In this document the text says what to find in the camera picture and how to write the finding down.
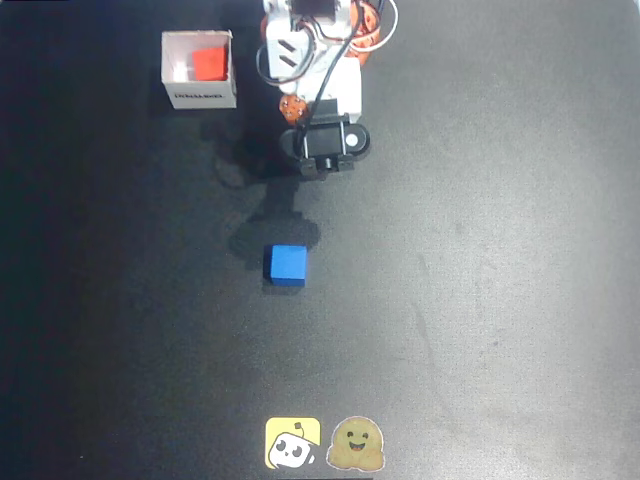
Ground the yellow robot face sticker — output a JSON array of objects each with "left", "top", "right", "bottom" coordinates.
[{"left": 264, "top": 415, "right": 322, "bottom": 471}]

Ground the red cube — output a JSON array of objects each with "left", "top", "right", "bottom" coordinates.
[{"left": 190, "top": 45, "right": 230, "bottom": 83}]

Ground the thin looped servo wire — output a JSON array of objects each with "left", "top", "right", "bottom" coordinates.
[{"left": 254, "top": 45, "right": 286, "bottom": 87}]

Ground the blue cube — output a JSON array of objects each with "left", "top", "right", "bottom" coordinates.
[{"left": 262, "top": 243, "right": 309, "bottom": 288}]

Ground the black camera cable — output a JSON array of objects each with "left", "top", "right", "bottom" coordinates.
[{"left": 297, "top": 0, "right": 374, "bottom": 132}]

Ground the white servo cable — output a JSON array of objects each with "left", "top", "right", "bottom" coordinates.
[{"left": 349, "top": 0, "right": 400, "bottom": 54}]

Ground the hugging face emoji sticker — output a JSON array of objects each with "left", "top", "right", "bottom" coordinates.
[{"left": 325, "top": 415, "right": 386, "bottom": 473}]

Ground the black webcam on gripper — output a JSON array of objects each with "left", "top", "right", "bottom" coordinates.
[{"left": 279, "top": 112, "right": 373, "bottom": 181}]

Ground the white cardboard box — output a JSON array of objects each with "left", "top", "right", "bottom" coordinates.
[{"left": 160, "top": 29, "right": 239, "bottom": 111}]

